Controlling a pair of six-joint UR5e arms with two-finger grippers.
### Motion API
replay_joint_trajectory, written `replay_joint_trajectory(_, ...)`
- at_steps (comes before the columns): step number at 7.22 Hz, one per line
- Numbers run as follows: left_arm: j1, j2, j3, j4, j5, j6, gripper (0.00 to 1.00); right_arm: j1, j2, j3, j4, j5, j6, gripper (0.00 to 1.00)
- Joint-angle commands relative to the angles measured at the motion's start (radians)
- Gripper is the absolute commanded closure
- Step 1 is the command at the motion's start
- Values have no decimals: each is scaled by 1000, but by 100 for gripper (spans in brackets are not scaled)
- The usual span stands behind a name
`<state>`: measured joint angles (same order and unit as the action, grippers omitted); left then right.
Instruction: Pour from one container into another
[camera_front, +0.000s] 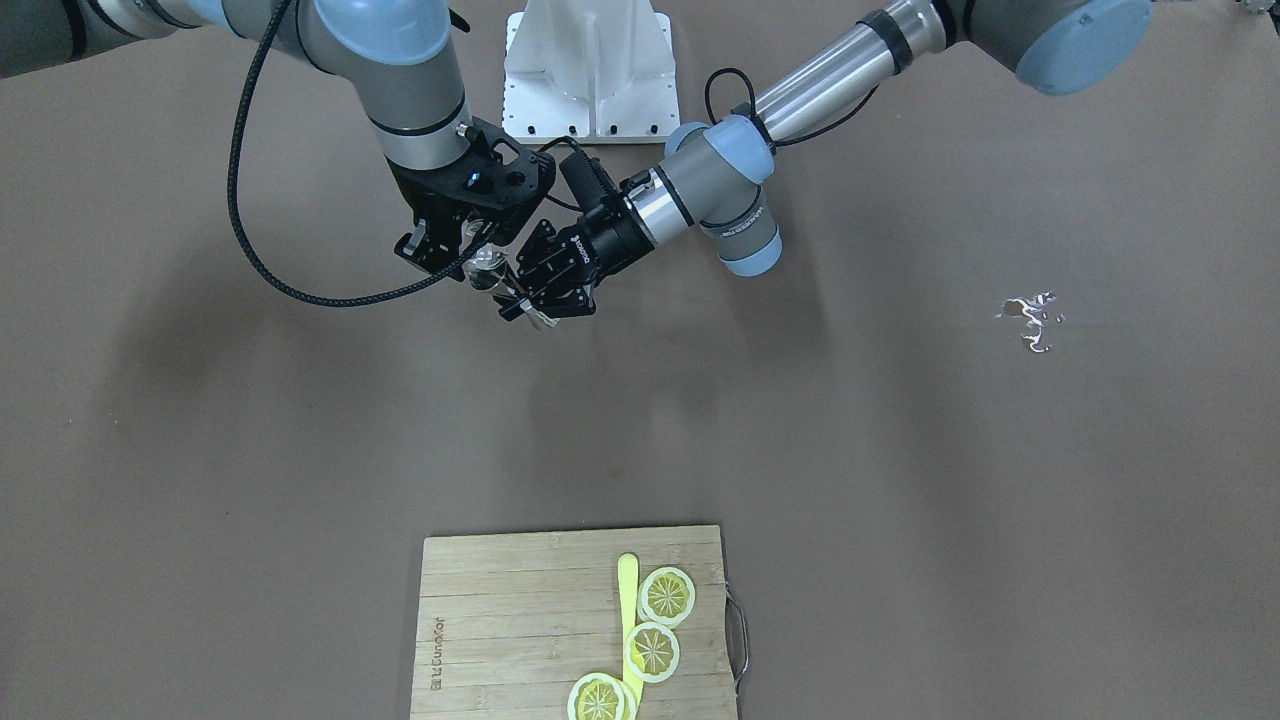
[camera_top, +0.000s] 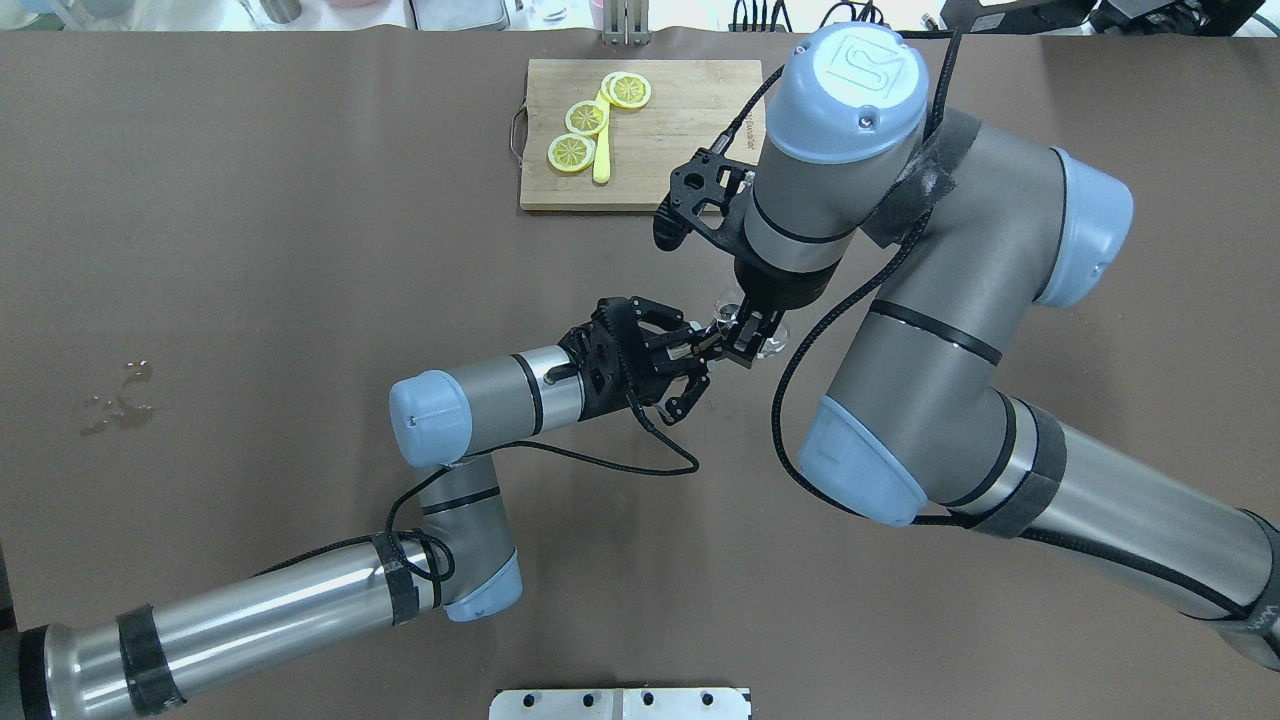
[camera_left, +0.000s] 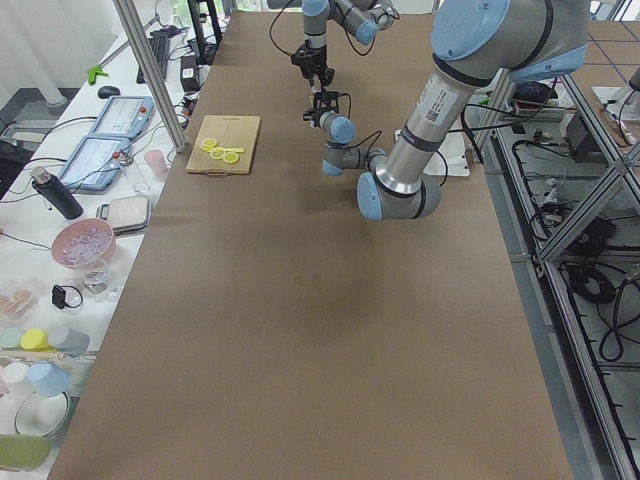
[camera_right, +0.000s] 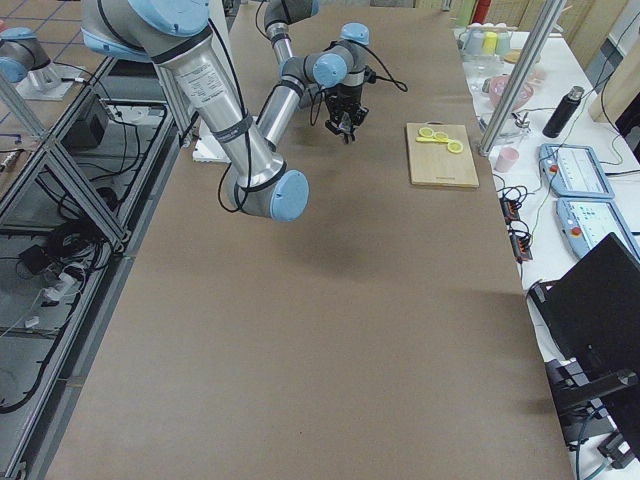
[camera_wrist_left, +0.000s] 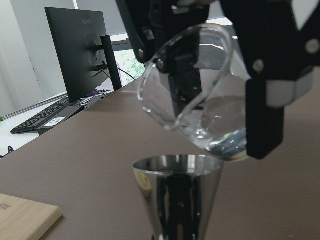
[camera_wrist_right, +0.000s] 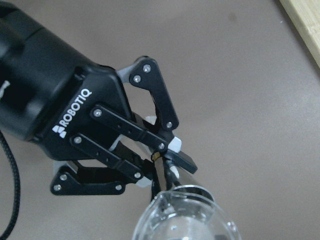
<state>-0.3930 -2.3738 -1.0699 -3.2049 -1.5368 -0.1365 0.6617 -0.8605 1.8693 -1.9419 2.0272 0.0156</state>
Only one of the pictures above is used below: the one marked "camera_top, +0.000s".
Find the wooden cutting board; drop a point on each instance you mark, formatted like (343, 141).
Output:
(692, 101)

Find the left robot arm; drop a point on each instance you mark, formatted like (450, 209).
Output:
(195, 490)

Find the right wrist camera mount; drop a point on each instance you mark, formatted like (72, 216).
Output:
(700, 199)

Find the spilled liquid puddle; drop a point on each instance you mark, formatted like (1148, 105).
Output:
(120, 410)

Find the yellow plastic knife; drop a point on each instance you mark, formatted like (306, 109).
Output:
(601, 172)

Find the lemon slice middle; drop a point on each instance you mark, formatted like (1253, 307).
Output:
(587, 118)

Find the clear glass shaker cup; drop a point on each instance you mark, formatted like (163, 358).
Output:
(748, 333)

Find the lemon slice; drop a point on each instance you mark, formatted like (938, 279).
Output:
(570, 153)
(627, 90)
(587, 118)

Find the lemon slice near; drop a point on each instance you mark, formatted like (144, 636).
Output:
(627, 90)

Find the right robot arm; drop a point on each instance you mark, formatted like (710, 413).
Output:
(988, 225)

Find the lemon slice far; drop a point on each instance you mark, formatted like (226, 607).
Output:
(570, 153)

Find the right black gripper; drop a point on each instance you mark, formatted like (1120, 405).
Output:
(778, 289)

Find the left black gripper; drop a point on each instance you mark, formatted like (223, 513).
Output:
(607, 372)

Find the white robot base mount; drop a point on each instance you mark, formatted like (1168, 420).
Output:
(623, 703)

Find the black laptop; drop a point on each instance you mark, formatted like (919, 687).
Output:
(1014, 17)

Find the aluminium frame post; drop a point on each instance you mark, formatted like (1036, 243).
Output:
(625, 22)

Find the metal tray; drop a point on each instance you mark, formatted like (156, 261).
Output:
(459, 15)

